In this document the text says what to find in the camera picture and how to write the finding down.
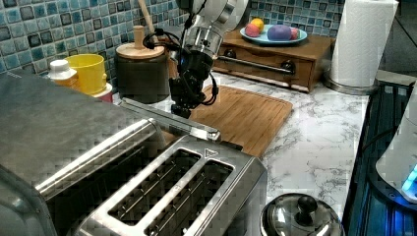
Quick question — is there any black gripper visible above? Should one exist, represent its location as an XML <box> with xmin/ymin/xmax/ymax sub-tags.
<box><xmin>168</xmin><ymin>52</ymin><xmax>214</xmax><ymax>118</ymax></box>

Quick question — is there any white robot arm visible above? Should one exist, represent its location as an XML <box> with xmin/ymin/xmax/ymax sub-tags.
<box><xmin>169</xmin><ymin>0</ymin><xmax>251</xmax><ymax>118</ymax></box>

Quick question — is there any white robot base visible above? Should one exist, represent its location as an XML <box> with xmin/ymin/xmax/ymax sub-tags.
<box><xmin>372</xmin><ymin>83</ymin><xmax>417</xmax><ymax>210</ymax></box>

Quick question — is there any silver toaster oven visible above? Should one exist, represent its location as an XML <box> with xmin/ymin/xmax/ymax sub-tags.
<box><xmin>0</xmin><ymin>70</ymin><xmax>164</xmax><ymax>236</ymax></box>

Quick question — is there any dark canister with wooden lid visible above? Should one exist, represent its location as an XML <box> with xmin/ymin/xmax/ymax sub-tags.
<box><xmin>114</xmin><ymin>26</ymin><xmax>169</xmax><ymax>104</ymax></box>

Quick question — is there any bamboo cutting board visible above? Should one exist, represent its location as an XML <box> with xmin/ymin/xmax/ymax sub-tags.
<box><xmin>161</xmin><ymin>84</ymin><xmax>294</xmax><ymax>158</ymax></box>

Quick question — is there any light blue plate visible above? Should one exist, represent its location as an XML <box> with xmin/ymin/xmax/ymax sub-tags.
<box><xmin>240</xmin><ymin>24</ymin><xmax>308</xmax><ymax>45</ymax></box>

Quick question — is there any silver two-slot toaster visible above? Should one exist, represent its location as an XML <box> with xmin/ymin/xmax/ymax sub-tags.
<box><xmin>72</xmin><ymin>136</ymin><xmax>268</xmax><ymax>236</ymax></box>

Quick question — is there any yellow ceramic mug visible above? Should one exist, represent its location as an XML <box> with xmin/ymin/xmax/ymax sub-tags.
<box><xmin>66</xmin><ymin>54</ymin><xmax>107</xmax><ymax>94</ymax></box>

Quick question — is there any orange toy fruit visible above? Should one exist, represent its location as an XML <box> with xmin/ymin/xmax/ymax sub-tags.
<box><xmin>251</xmin><ymin>18</ymin><xmax>265</xmax><ymax>31</ymax></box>

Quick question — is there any purple plush fruit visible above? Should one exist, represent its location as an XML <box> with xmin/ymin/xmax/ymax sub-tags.
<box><xmin>268</xmin><ymin>25</ymin><xmax>291</xmax><ymax>41</ymax></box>

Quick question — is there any wooden drawer box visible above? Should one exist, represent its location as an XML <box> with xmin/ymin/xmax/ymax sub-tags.
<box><xmin>212</xmin><ymin>30</ymin><xmax>334</xmax><ymax>92</ymax></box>

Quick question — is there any red plush strawberry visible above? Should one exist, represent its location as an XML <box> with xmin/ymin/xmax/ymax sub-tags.
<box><xmin>290</xmin><ymin>28</ymin><xmax>299</xmax><ymax>40</ymax></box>

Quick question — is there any white-capped bottle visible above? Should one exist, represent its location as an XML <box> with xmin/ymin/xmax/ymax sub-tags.
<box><xmin>47</xmin><ymin>59</ymin><xmax>80</xmax><ymax>90</ymax></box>

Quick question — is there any steel pot lid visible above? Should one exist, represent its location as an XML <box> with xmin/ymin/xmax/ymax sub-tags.
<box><xmin>260</xmin><ymin>193</ymin><xmax>345</xmax><ymax>236</ymax></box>

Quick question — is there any white paper towel roll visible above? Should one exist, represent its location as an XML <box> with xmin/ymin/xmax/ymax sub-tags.
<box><xmin>324</xmin><ymin>0</ymin><xmax>398</xmax><ymax>95</ymax></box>

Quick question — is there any wooden spoon handle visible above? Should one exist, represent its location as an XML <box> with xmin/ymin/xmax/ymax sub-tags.
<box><xmin>134</xmin><ymin>0</ymin><xmax>158</xmax><ymax>46</ymax></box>

